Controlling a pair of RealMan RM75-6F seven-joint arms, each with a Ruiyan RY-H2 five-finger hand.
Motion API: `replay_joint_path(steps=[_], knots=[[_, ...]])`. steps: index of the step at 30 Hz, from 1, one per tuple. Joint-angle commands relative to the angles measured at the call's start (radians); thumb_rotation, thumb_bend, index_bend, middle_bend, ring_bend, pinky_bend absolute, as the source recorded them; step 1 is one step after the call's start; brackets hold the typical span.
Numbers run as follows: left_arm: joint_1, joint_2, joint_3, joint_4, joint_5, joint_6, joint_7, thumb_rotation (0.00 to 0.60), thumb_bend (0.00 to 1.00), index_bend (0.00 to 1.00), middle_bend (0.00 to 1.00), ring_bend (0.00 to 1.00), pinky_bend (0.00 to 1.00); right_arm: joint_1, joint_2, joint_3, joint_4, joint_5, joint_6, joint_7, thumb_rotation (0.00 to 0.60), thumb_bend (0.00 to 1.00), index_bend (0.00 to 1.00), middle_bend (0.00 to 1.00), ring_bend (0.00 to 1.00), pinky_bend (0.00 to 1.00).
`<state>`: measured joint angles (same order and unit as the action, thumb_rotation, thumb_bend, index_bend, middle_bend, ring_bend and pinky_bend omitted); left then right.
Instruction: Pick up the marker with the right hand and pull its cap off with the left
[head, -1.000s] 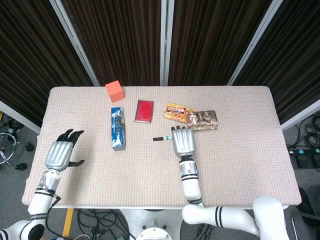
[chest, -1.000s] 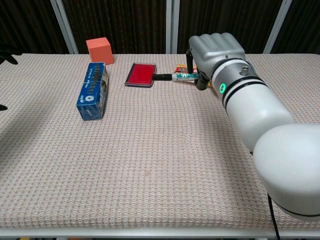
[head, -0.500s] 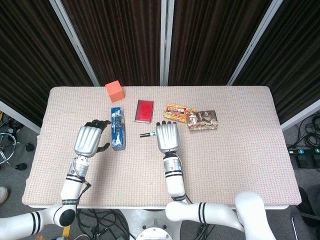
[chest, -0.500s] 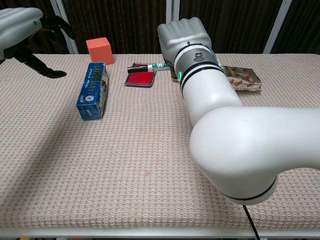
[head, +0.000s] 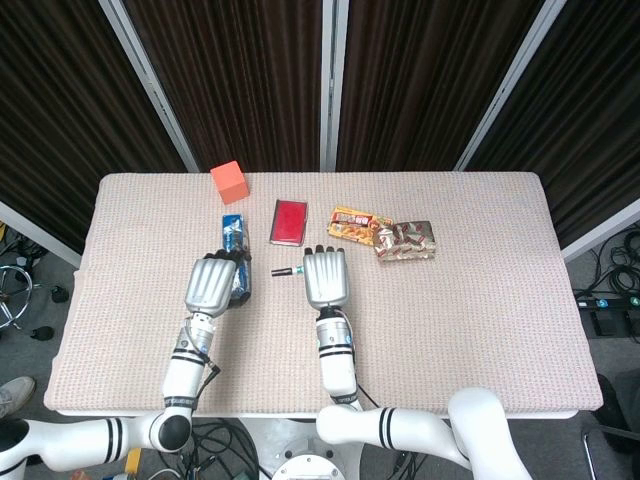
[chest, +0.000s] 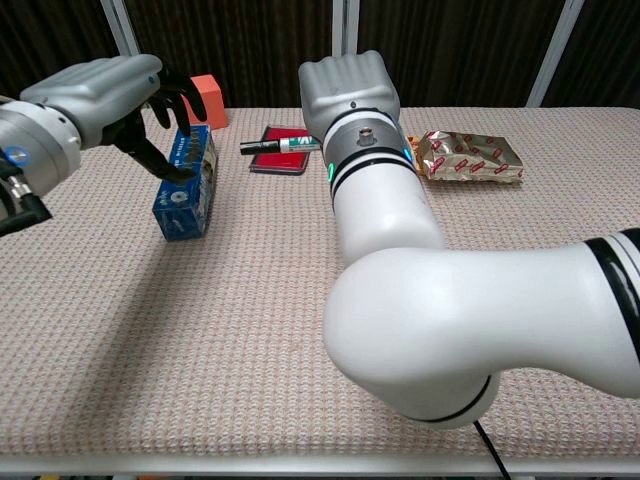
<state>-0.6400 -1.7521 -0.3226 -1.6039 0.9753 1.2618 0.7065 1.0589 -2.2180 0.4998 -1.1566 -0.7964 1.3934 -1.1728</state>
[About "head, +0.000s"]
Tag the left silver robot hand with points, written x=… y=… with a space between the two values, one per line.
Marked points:
x=210 y=285

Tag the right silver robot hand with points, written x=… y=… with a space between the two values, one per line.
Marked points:
x=327 y=277

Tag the black marker cap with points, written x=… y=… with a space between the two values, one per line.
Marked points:
x=281 y=272

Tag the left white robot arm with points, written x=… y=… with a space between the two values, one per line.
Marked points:
x=182 y=380

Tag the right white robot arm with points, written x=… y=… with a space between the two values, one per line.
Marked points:
x=400 y=425

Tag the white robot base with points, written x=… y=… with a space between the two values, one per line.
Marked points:
x=307 y=465

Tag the blue rectangular box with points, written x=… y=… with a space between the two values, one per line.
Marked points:
x=234 y=232

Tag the orange snack packet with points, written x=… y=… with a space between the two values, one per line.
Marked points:
x=352 y=225

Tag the red card case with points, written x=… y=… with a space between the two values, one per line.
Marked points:
x=289 y=222

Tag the red white snack bag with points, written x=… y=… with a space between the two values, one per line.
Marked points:
x=407 y=242

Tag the orange foam cube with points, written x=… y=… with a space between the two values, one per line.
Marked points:
x=230 y=182

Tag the pink woven table cloth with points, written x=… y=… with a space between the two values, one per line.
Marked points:
x=450 y=340

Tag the chrome stool base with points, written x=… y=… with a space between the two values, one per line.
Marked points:
x=17 y=295

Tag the dark fabric partition panel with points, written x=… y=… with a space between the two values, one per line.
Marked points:
x=65 y=115
x=430 y=75
x=585 y=125
x=235 y=75

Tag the grey shoe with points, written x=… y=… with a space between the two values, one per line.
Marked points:
x=15 y=395

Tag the black power strip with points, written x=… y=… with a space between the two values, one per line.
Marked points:
x=607 y=302

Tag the black foot pedal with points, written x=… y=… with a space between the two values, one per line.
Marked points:
x=606 y=322

